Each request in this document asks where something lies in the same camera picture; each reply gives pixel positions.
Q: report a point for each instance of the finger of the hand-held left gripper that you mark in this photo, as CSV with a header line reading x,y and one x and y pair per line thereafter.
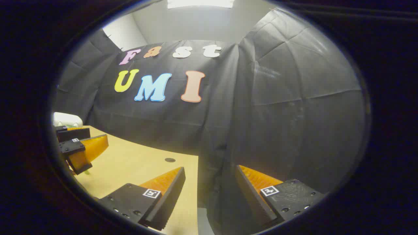
x,y
73,147
73,134

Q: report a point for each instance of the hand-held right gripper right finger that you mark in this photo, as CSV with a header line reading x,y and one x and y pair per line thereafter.
x,y
251,199

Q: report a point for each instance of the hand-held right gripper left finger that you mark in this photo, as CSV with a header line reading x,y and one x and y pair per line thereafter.
x,y
169,199

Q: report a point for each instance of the white suitcase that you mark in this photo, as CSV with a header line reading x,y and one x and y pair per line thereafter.
x,y
67,119

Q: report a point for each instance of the round black table grommet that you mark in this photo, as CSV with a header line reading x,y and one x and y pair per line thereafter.
x,y
169,160

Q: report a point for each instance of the black backdrop cloth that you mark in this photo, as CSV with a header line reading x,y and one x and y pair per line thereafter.
x,y
277,114

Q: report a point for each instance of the ceiling light panel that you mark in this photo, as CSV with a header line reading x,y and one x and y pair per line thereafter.
x,y
199,3

